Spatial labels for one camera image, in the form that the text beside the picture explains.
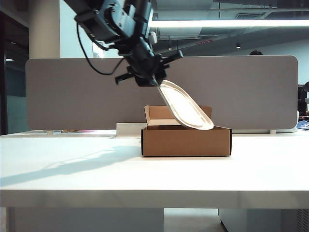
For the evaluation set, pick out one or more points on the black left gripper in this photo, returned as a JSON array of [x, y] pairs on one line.
[[144, 60]]

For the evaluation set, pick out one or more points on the beige oval pulp lid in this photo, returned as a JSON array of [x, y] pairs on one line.
[[186, 108]]

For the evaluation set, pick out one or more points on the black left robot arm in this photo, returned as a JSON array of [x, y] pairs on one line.
[[113, 19]]

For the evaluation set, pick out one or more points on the open brown cardboard box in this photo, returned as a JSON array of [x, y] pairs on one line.
[[186, 145]]

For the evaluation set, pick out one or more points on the red ceiling sign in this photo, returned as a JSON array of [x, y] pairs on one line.
[[204, 42]]

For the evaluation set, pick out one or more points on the grey fabric desk divider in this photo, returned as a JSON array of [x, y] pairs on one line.
[[72, 101]]

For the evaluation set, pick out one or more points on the black ceiling spot lamp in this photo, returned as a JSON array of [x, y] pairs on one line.
[[238, 46]]

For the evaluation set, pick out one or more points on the long white ceiling light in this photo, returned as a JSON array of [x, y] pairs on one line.
[[229, 23]]

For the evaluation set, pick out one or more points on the colourful papers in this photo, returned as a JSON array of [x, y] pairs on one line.
[[72, 131]]

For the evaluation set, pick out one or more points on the dark-haired person head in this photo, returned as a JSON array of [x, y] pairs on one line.
[[256, 53]]

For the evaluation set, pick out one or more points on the white divider clamp foot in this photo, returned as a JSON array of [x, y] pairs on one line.
[[272, 132]]

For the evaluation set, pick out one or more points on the blue patterned cloth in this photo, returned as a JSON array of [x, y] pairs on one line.
[[303, 125]]

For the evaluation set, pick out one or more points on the framed wall notice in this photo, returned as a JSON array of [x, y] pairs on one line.
[[96, 54]]

